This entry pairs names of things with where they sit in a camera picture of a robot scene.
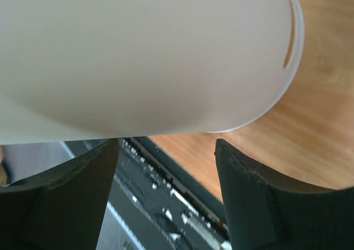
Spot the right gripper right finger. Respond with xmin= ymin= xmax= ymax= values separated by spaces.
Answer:
xmin=215 ymin=139 xmax=353 ymax=249

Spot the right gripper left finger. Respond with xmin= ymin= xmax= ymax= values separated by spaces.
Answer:
xmin=1 ymin=139 xmax=119 ymax=249

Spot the white round bin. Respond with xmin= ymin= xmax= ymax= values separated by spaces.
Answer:
xmin=1 ymin=0 xmax=305 ymax=144

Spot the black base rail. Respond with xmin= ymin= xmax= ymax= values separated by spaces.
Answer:
xmin=97 ymin=138 xmax=231 ymax=249

